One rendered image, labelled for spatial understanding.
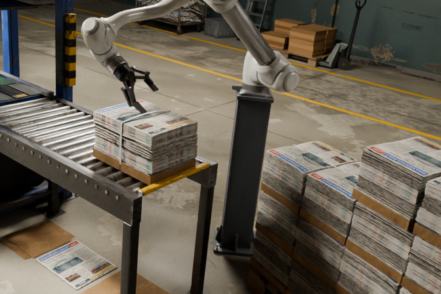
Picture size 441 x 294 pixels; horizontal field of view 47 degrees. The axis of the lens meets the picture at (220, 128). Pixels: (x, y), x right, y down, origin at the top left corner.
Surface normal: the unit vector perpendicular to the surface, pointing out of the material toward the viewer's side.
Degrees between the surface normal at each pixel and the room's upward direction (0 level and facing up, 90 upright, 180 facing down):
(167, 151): 90
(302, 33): 90
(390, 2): 90
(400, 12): 90
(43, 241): 0
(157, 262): 0
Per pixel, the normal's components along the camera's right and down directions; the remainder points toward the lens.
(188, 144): 0.77, 0.29
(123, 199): -0.61, 0.22
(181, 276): 0.11, -0.93
